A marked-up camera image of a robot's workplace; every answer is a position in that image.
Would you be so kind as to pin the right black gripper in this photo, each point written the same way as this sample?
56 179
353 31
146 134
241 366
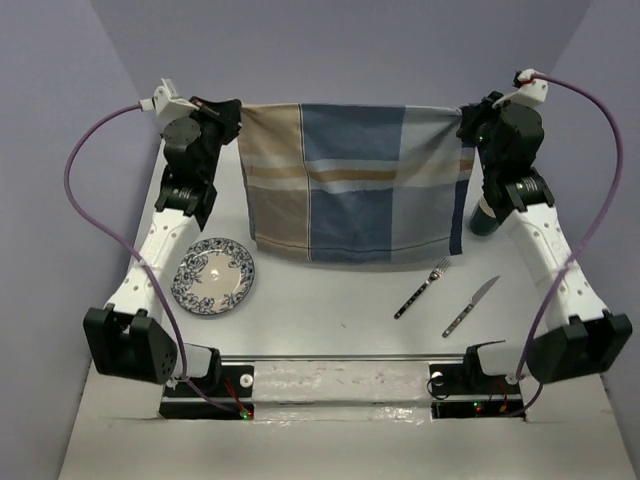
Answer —
475 114

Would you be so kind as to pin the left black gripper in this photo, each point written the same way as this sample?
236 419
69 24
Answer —
224 114

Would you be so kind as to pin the blue beige checked cloth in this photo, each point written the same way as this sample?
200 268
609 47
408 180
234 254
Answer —
355 184

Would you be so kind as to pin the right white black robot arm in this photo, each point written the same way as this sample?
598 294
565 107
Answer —
582 336

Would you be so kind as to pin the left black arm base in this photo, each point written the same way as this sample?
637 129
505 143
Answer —
227 393

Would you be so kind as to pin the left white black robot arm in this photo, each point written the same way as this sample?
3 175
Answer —
135 335

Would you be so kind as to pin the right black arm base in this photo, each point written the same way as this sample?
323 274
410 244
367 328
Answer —
464 391

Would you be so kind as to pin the dark green white mug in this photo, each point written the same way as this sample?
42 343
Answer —
483 221

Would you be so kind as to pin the blue floral white plate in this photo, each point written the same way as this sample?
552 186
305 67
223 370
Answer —
215 275

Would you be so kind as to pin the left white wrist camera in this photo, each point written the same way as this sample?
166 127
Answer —
166 102

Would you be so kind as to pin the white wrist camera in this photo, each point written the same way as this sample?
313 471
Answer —
166 102
529 90

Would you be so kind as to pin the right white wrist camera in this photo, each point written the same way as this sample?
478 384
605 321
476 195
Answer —
529 90

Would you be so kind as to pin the silver fork black handle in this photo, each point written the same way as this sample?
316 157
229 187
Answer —
436 273

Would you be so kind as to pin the silver knife black handle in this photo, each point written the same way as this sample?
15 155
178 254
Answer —
475 299

